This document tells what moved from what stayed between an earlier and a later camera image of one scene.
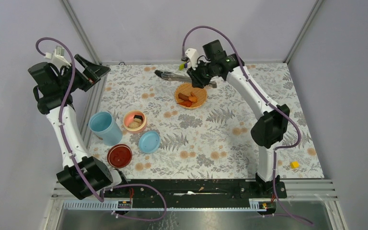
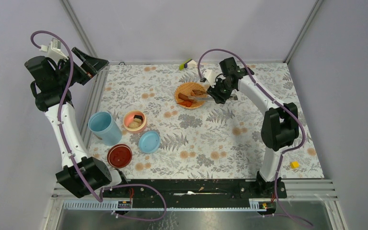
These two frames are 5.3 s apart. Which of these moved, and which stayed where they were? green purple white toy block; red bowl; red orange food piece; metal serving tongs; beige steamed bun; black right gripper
Moved: black right gripper; metal serving tongs
Stayed: beige steamed bun; red bowl; red orange food piece; green purple white toy block
